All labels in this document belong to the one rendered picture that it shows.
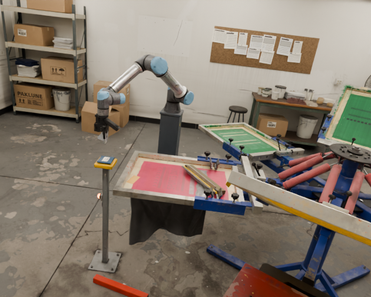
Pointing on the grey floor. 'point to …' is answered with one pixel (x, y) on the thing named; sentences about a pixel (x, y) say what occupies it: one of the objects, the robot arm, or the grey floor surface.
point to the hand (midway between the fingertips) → (106, 142)
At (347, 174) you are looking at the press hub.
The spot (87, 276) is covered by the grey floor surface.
